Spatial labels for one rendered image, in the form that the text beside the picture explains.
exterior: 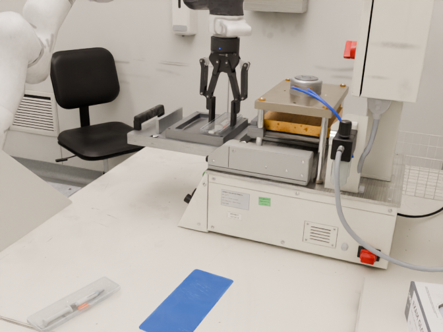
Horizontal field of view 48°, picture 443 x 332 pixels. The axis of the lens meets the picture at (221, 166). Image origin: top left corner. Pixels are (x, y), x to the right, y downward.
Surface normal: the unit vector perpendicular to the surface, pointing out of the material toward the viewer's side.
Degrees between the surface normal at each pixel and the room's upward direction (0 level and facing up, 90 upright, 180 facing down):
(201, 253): 0
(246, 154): 90
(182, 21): 90
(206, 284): 0
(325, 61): 90
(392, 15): 90
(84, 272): 0
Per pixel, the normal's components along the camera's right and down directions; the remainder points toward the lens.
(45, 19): 0.00, 0.63
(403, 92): -0.37, 0.33
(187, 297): 0.03, -0.93
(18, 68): 0.75, 0.24
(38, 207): 0.94, 0.15
